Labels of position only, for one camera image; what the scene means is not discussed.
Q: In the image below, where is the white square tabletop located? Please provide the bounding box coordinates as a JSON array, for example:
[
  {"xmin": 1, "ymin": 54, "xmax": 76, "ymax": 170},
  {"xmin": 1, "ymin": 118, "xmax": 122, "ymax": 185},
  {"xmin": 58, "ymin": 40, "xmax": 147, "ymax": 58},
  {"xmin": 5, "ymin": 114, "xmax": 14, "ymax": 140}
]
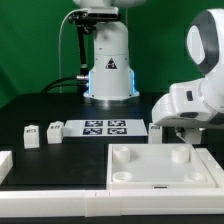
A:
[{"xmin": 106, "ymin": 144, "xmax": 217, "ymax": 190}]

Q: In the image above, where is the white fiducial marker sheet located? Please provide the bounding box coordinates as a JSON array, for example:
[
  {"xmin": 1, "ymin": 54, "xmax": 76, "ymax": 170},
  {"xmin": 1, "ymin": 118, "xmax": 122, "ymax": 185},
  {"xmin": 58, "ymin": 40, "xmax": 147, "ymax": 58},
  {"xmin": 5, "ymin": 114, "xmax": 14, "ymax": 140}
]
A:
[{"xmin": 63, "ymin": 119, "xmax": 147, "ymax": 137}]

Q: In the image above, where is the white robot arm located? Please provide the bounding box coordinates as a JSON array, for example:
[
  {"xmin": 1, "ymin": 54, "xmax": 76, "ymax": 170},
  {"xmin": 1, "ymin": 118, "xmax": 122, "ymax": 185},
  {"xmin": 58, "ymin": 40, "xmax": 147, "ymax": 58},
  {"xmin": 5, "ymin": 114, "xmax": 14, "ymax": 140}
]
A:
[{"xmin": 73, "ymin": 0, "xmax": 224, "ymax": 129}]

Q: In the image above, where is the black cable bundle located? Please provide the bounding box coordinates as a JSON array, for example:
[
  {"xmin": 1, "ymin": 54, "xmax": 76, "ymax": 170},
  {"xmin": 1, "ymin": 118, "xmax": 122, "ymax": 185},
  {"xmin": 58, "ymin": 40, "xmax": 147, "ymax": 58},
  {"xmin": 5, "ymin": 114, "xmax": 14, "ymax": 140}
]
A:
[{"xmin": 40, "ymin": 75, "xmax": 90, "ymax": 94}]

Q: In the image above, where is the white U-shaped boundary fence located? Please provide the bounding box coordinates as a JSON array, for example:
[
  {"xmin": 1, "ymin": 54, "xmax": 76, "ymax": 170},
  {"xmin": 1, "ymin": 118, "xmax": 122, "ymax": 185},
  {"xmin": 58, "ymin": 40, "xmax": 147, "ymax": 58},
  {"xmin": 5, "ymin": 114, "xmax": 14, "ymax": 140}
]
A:
[{"xmin": 0, "ymin": 148, "xmax": 224, "ymax": 218}]

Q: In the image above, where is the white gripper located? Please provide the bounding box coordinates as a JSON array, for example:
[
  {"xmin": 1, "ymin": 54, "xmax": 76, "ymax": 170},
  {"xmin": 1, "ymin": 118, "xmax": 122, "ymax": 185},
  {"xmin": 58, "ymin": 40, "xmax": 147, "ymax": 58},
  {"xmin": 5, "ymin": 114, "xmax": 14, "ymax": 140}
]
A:
[{"xmin": 152, "ymin": 79, "xmax": 224, "ymax": 129}]

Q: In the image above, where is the grey cable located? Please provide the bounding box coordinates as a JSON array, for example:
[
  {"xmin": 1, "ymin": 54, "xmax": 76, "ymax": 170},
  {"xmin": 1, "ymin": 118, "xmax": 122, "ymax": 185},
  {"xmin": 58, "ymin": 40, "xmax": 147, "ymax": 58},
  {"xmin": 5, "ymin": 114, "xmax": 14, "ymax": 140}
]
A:
[{"xmin": 58, "ymin": 9, "xmax": 88, "ymax": 94}]

